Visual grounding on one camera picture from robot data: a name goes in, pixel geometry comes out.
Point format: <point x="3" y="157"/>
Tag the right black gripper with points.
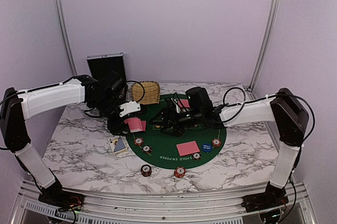
<point x="166" y="113"/>

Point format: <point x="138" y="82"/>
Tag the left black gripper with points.
<point x="115" y="128"/>

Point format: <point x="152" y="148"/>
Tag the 5 chip stack mat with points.
<point x="216" y="142"/>

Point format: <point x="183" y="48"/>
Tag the red playing card deck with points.
<point x="134" y="124"/>

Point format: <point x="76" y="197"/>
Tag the blue small blind button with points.
<point x="206" y="147"/>

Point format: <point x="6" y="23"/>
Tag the dealt card bottom seat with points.
<point x="187" y="148"/>

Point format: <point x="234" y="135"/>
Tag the dealt card seat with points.
<point x="184" y="103"/>
<point x="143" y="124"/>
<point x="187" y="148"/>

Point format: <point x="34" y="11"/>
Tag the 100 chip stack bottom mat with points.
<point x="196" y="156"/>

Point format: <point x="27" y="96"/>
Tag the red tan 5 chip stack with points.
<point x="179" y="172"/>

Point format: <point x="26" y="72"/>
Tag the black red 100 chip stack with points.
<point x="146" y="170"/>

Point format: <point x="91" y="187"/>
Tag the dealt card top seat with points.
<point x="184" y="103"/>

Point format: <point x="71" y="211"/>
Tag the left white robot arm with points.
<point x="21" y="105"/>

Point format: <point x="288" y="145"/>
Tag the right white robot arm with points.
<point x="283" y="108"/>

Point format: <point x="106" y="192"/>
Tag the aluminium poker case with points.
<point x="102" y="65"/>

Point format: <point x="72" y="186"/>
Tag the round green poker mat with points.
<point x="165" y="154"/>

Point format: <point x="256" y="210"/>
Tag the woven bamboo basket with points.
<point x="146" y="93"/>

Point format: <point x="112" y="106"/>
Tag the playing card box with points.
<point x="118" y="145"/>

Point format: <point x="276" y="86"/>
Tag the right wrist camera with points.
<point x="199" y="100"/>

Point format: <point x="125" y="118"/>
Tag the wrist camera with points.
<point x="199" y="100"/>
<point x="129" y="107"/>

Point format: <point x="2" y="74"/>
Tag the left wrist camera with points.
<point x="129" y="107"/>

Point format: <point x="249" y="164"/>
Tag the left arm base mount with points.
<point x="65" y="200"/>

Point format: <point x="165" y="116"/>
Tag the aluminium front rail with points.
<point x="220" y="206"/>

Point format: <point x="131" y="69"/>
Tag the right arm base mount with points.
<point x="264" y="200"/>

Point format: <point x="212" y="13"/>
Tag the left aluminium frame post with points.
<point x="64" y="36"/>

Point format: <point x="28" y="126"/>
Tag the aluminium frame post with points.
<point x="64" y="36"/>
<point x="271" y="19"/>

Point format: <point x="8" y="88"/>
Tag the right aluminium frame post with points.
<point x="271" y="19"/>

